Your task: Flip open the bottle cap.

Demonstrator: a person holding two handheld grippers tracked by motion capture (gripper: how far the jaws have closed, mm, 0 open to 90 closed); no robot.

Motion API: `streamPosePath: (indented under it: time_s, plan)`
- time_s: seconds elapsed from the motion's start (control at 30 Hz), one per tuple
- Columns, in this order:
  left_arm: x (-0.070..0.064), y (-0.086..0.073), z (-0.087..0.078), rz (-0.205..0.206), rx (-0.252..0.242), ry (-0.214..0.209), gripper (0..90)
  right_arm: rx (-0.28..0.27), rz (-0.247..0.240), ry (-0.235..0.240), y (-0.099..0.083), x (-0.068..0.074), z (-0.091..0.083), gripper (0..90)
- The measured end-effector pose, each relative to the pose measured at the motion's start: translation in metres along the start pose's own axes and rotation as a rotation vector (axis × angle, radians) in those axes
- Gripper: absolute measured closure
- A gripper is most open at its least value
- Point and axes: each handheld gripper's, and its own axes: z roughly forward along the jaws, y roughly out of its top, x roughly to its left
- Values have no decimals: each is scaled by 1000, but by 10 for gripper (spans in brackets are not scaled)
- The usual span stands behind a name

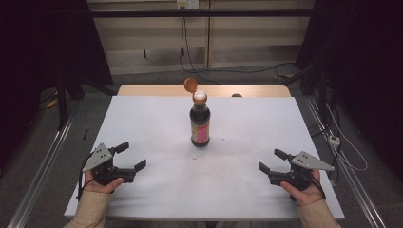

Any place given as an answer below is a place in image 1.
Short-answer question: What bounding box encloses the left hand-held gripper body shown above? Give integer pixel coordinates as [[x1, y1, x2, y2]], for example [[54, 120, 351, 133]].
[[82, 142, 136, 187]]

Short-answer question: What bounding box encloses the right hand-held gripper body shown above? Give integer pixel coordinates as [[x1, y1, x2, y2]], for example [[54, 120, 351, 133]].
[[268, 150, 336, 192]]

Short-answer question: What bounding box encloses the dark soy sauce bottle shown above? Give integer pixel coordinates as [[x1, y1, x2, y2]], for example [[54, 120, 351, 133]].
[[183, 77, 212, 148]]

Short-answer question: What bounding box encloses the person's right hand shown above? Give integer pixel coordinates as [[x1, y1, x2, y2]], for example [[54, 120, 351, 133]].
[[279, 169, 327, 208]]

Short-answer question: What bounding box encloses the person's left hand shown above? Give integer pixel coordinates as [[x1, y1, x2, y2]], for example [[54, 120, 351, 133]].
[[83, 170, 125, 195]]

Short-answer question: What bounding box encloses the wooden table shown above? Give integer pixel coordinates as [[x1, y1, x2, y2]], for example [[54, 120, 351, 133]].
[[117, 84, 292, 98]]

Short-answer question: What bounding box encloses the black metal stand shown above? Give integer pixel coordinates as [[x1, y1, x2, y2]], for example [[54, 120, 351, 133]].
[[278, 61, 329, 127], [55, 63, 87, 131]]

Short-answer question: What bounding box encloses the black curtain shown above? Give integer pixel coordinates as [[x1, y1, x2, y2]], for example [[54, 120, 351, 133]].
[[296, 0, 403, 172], [0, 0, 114, 169]]

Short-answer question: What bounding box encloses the black horizontal bar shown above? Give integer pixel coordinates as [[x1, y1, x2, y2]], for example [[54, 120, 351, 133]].
[[89, 8, 317, 18]]

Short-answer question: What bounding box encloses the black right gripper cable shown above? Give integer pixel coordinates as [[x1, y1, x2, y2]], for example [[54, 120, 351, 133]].
[[310, 176, 327, 201]]

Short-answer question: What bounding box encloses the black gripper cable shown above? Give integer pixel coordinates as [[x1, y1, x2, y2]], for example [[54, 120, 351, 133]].
[[310, 176, 327, 201], [76, 151, 97, 201]]

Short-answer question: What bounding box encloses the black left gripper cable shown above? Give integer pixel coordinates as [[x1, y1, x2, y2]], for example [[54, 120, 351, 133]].
[[76, 151, 97, 201]]

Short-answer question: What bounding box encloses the white floor cable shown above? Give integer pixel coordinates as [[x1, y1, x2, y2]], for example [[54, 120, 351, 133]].
[[325, 104, 369, 173]]

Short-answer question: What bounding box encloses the aluminium floor rail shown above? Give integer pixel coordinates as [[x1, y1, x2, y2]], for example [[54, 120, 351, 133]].
[[303, 96, 388, 228], [6, 116, 76, 228]]

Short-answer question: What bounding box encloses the black floor cable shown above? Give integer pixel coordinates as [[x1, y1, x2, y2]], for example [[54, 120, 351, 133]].
[[196, 62, 297, 76]]

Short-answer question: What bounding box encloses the black wall cable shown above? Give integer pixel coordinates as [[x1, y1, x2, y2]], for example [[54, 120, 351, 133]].
[[182, 8, 210, 77], [178, 8, 222, 86]]

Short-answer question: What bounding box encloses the white wall socket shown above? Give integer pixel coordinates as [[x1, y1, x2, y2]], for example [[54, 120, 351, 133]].
[[176, 0, 201, 10]]

